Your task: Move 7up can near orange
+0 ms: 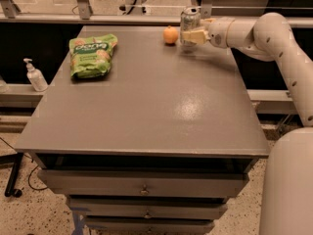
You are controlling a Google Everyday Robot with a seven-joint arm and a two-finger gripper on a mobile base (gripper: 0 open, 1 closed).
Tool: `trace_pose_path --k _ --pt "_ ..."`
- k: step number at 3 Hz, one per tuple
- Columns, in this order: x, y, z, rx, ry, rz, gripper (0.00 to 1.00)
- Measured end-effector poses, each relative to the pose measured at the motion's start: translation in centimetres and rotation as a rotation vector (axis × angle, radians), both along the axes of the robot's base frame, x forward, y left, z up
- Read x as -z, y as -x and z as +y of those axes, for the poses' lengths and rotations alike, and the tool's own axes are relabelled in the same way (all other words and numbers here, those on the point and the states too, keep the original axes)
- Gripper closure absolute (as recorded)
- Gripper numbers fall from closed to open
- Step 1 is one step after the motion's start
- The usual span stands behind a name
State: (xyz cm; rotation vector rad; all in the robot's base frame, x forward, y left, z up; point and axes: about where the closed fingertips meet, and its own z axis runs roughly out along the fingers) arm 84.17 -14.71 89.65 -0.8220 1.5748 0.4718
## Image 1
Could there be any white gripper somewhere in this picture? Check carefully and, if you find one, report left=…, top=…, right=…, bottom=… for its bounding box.
left=181, top=17, right=235, bottom=48

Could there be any silver green 7up can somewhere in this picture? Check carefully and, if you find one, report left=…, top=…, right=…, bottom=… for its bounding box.
left=180, top=6, right=201, bottom=47

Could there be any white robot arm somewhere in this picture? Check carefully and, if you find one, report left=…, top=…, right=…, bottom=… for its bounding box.
left=180, top=13, right=313, bottom=235

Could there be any orange fruit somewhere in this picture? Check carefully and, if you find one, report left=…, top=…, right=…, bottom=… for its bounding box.
left=163, top=26, right=179, bottom=44

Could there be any green snack bag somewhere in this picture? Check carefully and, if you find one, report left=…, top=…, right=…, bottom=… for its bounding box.
left=69, top=34, right=118, bottom=79

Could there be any metal window railing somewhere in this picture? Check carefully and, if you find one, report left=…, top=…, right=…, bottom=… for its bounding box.
left=0, top=0, right=313, bottom=28

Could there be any white pump bottle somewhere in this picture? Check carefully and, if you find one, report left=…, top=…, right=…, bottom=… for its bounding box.
left=23, top=58, right=48, bottom=92

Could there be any top grey drawer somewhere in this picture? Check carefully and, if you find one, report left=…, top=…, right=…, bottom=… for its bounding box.
left=38, top=169, right=248, bottom=198

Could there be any grey drawer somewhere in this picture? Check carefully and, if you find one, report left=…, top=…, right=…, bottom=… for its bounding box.
left=85, top=217, right=214, bottom=235
left=67, top=198, right=227, bottom=219
left=38, top=169, right=248, bottom=198

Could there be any middle grey drawer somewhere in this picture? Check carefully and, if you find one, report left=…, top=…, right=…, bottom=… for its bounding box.
left=67, top=198, right=227, bottom=219

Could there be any bottom grey drawer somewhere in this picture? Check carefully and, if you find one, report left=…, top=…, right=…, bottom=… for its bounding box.
left=85, top=217, right=214, bottom=235

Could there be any black stand leg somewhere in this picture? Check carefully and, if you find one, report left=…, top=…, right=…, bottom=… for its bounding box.
left=0, top=153, right=23, bottom=198

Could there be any black floor cable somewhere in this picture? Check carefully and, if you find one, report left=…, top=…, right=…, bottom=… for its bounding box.
left=0, top=136, right=49, bottom=192

